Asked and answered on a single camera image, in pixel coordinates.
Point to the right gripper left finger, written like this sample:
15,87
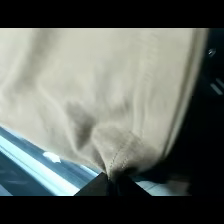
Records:
95,187

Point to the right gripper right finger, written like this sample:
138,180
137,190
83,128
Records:
128,188

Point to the beige garment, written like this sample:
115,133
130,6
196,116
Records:
110,86

